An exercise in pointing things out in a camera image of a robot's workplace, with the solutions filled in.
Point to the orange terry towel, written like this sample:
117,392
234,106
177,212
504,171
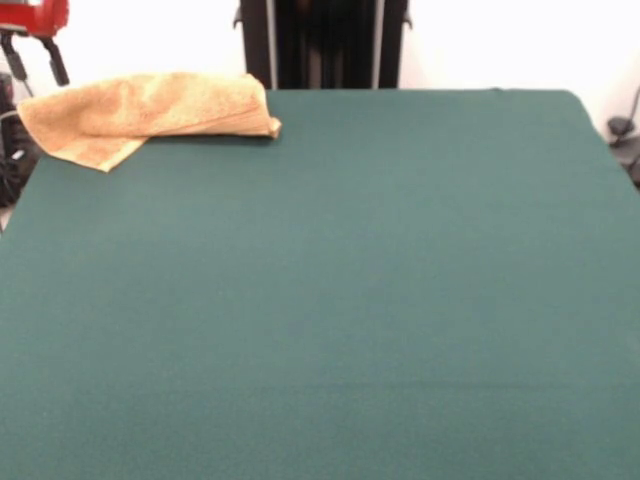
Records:
150,105

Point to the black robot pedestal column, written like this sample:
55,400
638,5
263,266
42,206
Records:
325,45

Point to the black electronic box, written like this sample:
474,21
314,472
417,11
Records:
5,90

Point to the dark green table cloth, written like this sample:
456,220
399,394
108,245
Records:
300,300

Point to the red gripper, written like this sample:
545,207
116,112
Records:
35,17

